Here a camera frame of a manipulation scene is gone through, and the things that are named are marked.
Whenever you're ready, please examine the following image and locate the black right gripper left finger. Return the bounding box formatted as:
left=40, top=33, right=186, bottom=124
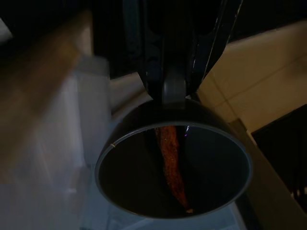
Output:
left=124, top=0, right=166, bottom=101

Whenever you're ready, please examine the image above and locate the red-brown sausage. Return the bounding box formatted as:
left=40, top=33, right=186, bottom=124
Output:
left=154, top=126, right=194, bottom=214

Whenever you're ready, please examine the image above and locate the dark teal cup with handle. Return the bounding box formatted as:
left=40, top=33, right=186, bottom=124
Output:
left=94, top=64, right=254, bottom=220

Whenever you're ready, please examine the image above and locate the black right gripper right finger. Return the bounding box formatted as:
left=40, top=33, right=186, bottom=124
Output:
left=184, top=0, right=240, bottom=96

